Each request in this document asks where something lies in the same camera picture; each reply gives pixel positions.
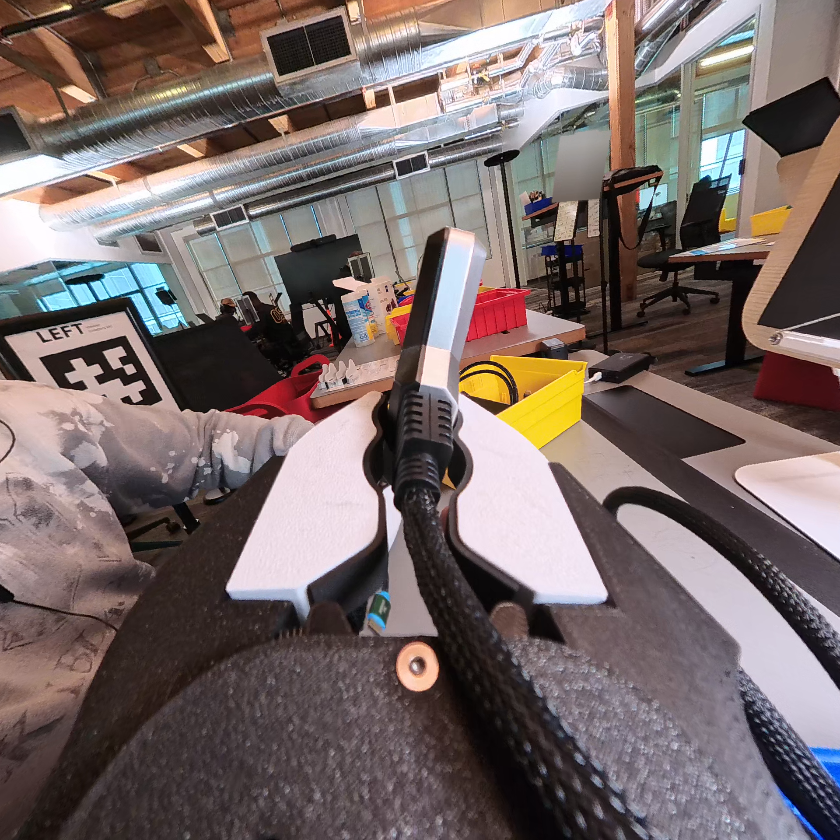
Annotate blue plastic bin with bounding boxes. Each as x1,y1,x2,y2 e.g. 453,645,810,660
777,747,840,840

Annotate framed black-and-white tag sign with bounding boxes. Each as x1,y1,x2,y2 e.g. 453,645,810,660
0,298,182,412

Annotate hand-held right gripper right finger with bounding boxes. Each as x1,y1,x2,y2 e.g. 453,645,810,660
446,394,609,606

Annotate black television screen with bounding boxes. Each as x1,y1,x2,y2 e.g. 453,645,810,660
274,234,363,306

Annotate person's grey patterned clothing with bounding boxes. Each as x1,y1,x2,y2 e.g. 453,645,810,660
0,381,158,815

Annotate wooden post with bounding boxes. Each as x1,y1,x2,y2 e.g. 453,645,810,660
605,0,639,303

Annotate black cart with blue bins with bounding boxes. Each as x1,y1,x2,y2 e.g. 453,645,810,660
541,243,587,322

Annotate black floor lamp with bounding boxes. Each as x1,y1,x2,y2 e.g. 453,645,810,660
484,150,523,290

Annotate white ceiling vent grille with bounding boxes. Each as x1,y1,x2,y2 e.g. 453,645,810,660
260,7,358,83

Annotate black office chair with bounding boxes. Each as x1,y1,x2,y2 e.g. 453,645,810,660
638,174,732,319

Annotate black power bank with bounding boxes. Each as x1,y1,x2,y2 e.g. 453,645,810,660
591,352,655,385

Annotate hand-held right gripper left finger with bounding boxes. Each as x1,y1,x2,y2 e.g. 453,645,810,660
226,392,389,621

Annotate white desk stand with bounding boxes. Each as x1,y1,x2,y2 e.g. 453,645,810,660
734,331,840,560

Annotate wooden board black panel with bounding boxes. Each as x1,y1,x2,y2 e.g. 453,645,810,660
742,77,840,368

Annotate thick black braided hub cable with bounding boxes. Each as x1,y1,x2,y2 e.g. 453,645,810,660
390,384,840,840

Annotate red bag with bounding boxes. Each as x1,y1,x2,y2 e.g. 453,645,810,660
226,354,342,421

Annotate wooden board with white bottles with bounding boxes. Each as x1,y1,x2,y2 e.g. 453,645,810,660
310,357,401,409

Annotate slim silver air duct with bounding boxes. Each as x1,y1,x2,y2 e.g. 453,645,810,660
39,115,519,231

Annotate wooden desk black legs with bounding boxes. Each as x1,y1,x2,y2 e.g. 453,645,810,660
668,238,778,376

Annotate silver black hdmi hub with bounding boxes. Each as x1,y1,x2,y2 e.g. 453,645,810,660
387,226,488,421

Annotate red plastic bin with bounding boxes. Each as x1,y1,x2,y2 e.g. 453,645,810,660
397,287,531,344

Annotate yellow plastic bin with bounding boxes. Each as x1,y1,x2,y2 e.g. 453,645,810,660
459,354,587,450

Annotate black table mat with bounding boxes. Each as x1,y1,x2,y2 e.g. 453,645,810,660
581,386,840,618

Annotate white wipes canister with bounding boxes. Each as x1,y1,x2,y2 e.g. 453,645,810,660
341,290,377,347

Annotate red box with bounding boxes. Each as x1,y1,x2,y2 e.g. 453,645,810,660
755,352,840,413

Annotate person's left forearm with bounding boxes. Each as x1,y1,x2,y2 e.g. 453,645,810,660
85,392,316,519

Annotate large silver air duct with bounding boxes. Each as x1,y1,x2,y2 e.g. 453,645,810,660
26,0,611,161

